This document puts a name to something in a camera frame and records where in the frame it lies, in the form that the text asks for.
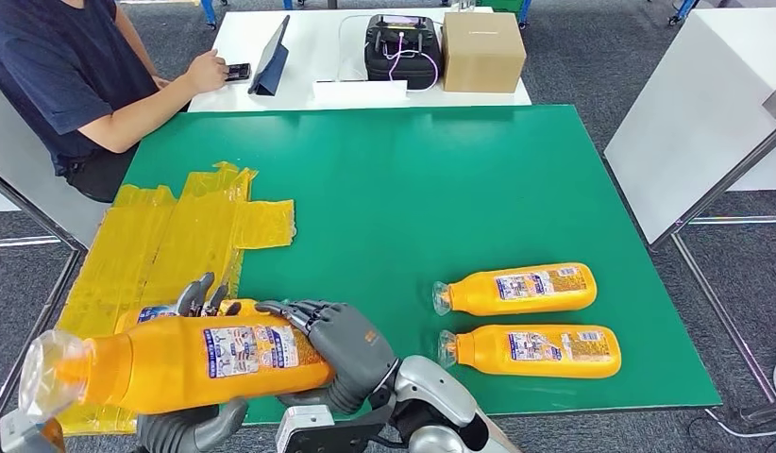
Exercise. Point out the white table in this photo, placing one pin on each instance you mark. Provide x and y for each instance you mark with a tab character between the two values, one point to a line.
694	112
313	50
25	175

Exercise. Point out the green plastic crate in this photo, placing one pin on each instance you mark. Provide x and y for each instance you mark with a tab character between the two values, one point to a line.
500	5

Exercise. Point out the yellow taped cardboard sheet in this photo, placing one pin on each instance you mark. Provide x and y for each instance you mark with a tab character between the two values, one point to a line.
194	212

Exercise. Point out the person's left forearm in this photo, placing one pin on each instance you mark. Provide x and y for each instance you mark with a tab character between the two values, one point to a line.
138	49

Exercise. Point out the blue metal rack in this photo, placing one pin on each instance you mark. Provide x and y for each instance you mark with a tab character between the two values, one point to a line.
679	12

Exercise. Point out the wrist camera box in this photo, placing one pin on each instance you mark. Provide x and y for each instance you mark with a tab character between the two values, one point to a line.
303	431
22	434

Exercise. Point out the black controller case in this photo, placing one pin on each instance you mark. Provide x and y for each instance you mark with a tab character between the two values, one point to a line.
372	69

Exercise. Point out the person's right hand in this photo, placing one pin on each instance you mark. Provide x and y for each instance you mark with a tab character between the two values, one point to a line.
206	72

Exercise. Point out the green table mat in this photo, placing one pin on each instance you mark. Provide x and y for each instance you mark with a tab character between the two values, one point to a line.
425	187

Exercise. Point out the dark blue tablet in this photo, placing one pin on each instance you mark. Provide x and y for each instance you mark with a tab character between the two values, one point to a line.
272	62

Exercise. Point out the orange plastic bottle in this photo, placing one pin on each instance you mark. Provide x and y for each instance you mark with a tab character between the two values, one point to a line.
125	322
488	356
144	369
475	299

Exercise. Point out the grey metal stand foot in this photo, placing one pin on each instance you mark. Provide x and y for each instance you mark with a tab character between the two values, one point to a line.
766	414

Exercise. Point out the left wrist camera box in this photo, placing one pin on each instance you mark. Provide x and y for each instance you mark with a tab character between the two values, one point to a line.
22	434

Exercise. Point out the person's right forearm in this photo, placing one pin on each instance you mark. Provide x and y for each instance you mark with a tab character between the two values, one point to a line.
144	115

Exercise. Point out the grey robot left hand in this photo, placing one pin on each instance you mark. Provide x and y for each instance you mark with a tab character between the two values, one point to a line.
175	431

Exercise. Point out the brown cardboard box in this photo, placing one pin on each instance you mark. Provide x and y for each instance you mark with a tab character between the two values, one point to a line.
482	56

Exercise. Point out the person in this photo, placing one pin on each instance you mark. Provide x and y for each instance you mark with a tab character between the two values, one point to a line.
44	62

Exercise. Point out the black smartphone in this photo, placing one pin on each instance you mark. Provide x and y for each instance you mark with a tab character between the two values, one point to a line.
239	72

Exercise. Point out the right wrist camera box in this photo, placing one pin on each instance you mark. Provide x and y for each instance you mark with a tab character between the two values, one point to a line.
303	431

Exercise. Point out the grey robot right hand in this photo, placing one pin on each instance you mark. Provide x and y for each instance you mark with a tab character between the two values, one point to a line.
357	350

